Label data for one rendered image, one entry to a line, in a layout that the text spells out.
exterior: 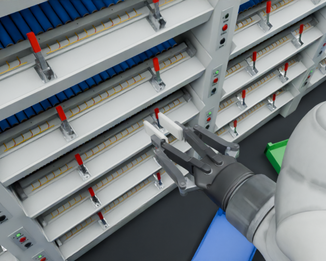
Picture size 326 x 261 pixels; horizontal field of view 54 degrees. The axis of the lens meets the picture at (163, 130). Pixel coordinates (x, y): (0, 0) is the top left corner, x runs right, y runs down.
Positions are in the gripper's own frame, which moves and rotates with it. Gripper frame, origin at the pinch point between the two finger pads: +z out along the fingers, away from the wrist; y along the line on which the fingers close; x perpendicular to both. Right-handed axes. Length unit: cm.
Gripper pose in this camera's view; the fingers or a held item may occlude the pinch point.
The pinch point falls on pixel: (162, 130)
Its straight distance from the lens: 61.2
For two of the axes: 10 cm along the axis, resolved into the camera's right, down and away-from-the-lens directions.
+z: -6.0, -4.9, 6.4
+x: -1.2, -7.3, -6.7
